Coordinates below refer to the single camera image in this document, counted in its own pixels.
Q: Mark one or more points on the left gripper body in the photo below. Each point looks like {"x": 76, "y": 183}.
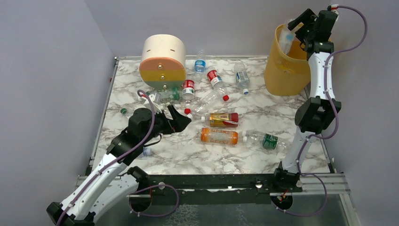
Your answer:
{"x": 170, "y": 119}

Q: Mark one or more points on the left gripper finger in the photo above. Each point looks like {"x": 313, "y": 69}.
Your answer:
{"x": 179, "y": 125}
{"x": 174, "y": 113}

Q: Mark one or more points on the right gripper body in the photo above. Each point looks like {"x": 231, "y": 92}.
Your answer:
{"x": 307, "y": 29}

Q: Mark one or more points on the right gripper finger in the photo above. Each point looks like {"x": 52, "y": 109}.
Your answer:
{"x": 306, "y": 18}
{"x": 300, "y": 30}

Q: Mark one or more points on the small crushed clear bottle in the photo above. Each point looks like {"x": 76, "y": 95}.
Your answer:
{"x": 147, "y": 151}

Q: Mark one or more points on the green cap water bottle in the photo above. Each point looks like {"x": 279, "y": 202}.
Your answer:
{"x": 126, "y": 113}

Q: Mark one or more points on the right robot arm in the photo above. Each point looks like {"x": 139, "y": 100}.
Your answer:
{"x": 316, "y": 114}

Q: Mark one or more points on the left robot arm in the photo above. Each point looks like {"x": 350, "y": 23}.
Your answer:
{"x": 113, "y": 179}

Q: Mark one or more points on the yellow mesh plastic bin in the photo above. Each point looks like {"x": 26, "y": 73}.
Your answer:
{"x": 286, "y": 75}

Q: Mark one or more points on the green tinted plastic bottle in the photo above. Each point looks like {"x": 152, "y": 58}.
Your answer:
{"x": 167, "y": 94}

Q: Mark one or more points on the red white label bottle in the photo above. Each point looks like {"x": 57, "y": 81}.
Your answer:
{"x": 188, "y": 91}

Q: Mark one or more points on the orange label bottle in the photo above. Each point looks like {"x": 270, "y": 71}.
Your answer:
{"x": 223, "y": 137}

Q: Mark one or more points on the gold red label bottle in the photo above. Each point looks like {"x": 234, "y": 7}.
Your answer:
{"x": 221, "y": 120}

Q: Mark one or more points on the clear bottle red cap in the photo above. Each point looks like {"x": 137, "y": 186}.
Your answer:
{"x": 207, "y": 102}

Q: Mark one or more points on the cream and orange cylinder box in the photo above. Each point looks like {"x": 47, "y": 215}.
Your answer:
{"x": 163, "y": 62}

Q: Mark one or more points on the red label clear bottle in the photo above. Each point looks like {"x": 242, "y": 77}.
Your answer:
{"x": 214, "y": 78}

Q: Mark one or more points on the blue label water bottle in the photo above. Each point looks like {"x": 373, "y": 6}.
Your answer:
{"x": 200, "y": 64}

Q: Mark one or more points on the clear bottle blue white label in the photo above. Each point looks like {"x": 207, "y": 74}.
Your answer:
{"x": 242, "y": 79}

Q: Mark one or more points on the clear bottle green label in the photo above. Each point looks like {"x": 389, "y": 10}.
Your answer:
{"x": 265, "y": 140}

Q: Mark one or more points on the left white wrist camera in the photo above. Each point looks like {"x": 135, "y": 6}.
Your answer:
{"x": 155, "y": 100}

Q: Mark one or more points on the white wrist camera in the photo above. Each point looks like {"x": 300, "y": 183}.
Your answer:
{"x": 155, "y": 100}
{"x": 334, "y": 8}

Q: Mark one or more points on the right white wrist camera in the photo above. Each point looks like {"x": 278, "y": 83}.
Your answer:
{"x": 334, "y": 8}

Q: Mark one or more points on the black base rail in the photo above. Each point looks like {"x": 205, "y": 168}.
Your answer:
{"x": 157, "y": 190}

